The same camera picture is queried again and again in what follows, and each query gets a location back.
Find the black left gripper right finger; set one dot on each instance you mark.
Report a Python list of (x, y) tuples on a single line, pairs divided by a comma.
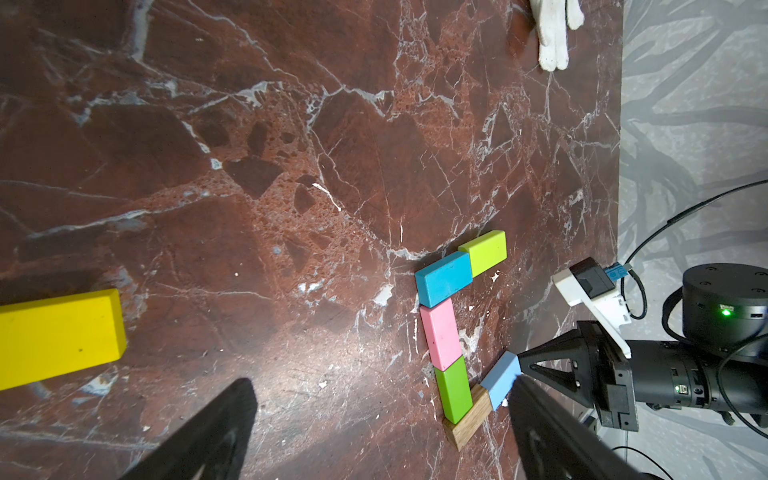
[(552, 444)]

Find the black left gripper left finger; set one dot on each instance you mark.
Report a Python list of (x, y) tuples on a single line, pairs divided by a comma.
[(211, 445)]

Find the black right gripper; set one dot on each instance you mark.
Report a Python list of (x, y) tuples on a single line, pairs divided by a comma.
[(585, 365)]

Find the light blue block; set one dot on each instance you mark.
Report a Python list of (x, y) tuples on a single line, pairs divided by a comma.
[(500, 379)]

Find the brown wooden block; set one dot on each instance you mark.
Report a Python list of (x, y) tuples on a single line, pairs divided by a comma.
[(460, 434)]

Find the pink block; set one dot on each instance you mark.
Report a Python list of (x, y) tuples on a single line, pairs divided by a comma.
[(441, 333)]

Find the dark teal block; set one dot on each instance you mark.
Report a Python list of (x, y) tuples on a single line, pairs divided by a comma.
[(442, 279)]

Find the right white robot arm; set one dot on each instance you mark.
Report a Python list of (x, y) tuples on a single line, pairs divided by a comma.
[(718, 362)]

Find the white work glove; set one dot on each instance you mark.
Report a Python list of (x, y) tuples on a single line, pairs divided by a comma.
[(552, 19)]

